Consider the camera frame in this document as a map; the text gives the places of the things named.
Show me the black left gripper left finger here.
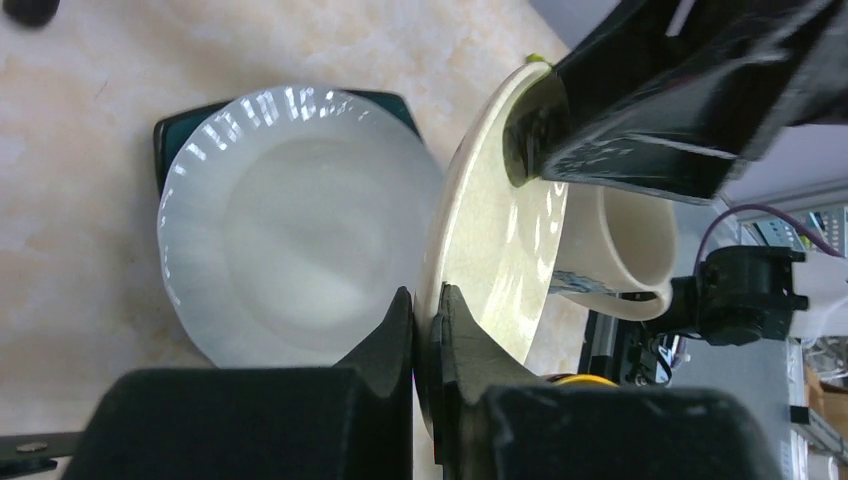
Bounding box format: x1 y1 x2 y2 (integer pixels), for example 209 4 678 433
64 288 413 479

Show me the black wire dish rack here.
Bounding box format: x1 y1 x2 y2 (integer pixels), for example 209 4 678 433
1 432 82 479

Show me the yellow bowl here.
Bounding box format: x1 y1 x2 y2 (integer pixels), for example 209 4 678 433
547 374 618 387

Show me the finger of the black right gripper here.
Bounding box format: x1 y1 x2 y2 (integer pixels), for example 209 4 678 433
503 1 847 204

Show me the white plate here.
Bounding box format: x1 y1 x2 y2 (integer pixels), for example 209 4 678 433
154 85 443 368

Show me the cream floral plate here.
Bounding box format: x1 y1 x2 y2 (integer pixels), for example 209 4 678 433
413 61 571 439

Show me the dark teal square plate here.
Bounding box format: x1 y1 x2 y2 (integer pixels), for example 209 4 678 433
152 89 425 197

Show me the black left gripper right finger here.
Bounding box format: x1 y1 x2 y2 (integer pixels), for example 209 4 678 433
430 284 782 479

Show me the beige mug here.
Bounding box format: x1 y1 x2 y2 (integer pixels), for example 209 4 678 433
549 184 677 321

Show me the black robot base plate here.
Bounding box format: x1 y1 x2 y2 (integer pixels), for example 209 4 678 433
577 311 678 386

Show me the black music stand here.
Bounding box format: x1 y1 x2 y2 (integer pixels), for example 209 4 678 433
1 0 60 29

